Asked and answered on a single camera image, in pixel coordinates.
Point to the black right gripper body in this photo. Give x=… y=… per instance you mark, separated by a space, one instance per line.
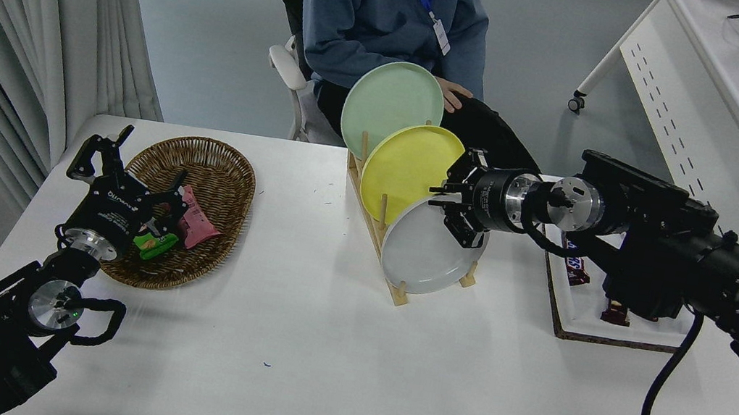
x=491 y=200

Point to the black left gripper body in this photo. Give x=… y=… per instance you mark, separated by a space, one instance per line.
x=113 y=209

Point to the grey plate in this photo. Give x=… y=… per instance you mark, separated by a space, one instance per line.
x=424 y=256

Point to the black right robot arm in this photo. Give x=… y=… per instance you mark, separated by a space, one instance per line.
x=669 y=260

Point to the yellow plate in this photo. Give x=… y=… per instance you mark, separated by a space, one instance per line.
x=405 y=165

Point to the wooden plate rack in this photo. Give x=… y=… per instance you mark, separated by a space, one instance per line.
x=396 y=296

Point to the pale green plate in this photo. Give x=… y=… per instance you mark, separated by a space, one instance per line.
x=389 y=101

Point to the person's hand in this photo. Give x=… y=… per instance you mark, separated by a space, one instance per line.
x=453 y=95

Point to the pink snack packet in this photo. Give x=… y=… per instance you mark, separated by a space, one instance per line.
x=197 y=226

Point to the green snack packet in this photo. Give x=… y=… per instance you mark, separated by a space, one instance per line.
x=153 y=245

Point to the brown wicker basket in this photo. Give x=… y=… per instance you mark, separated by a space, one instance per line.
x=220 y=178

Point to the brown Snickers bar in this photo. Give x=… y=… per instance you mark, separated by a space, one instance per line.
x=576 y=268

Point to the white tray with cork base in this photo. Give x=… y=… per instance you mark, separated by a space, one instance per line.
x=577 y=315

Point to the brown chocolate bar white lettering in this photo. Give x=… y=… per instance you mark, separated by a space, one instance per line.
x=615 y=315

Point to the white office chair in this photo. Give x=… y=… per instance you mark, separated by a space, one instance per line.
x=288 y=67

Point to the person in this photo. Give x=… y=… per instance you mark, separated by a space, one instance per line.
x=362 y=9

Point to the white desk with perforated panel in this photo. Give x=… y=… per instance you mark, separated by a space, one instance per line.
x=724 y=92

